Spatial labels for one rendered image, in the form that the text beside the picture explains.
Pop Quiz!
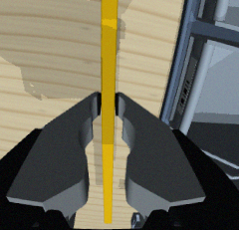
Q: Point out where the yellow bar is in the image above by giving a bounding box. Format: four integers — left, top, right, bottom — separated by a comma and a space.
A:
101, 0, 119, 223

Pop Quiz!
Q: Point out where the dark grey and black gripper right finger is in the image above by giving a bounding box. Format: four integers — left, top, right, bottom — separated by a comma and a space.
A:
115, 92, 239, 230

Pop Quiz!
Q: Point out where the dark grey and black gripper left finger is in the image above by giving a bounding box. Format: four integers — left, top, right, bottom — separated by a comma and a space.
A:
0, 92, 102, 230

